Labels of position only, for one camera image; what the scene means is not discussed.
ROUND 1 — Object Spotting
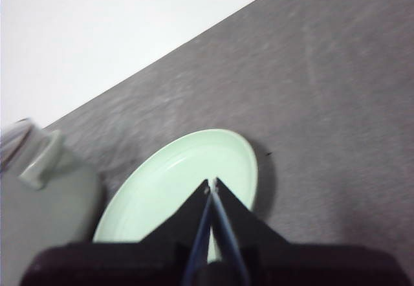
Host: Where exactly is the pale green round plate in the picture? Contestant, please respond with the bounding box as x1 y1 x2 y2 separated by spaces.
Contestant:
92 128 259 264

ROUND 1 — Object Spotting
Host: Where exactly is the pale green electric steamer pot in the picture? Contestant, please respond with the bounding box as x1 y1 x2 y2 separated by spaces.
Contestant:
0 128 100 286

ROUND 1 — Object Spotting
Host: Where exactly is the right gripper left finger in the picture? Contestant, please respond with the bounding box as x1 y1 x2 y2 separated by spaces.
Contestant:
19 178 214 286

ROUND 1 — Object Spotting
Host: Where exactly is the glass lid with knob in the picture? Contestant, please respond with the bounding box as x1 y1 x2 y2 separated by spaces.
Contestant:
0 117 43 170

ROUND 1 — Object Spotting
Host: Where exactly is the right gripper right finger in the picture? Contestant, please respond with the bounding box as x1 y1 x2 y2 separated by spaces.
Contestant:
214 177 414 286

